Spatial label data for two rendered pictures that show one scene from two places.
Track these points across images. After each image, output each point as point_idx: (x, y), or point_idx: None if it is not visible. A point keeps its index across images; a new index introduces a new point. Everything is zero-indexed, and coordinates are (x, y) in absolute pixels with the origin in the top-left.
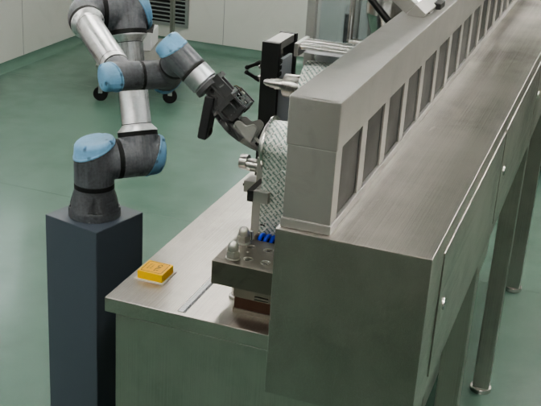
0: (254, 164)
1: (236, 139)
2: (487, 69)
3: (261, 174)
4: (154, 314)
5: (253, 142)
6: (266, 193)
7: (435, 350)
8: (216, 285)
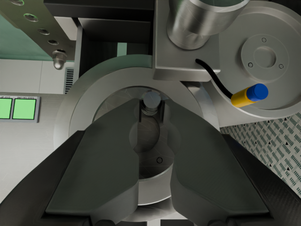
0: (169, 30)
1: (66, 140)
2: None
3: (154, 24)
4: None
5: (165, 114)
6: (69, 38)
7: None
8: None
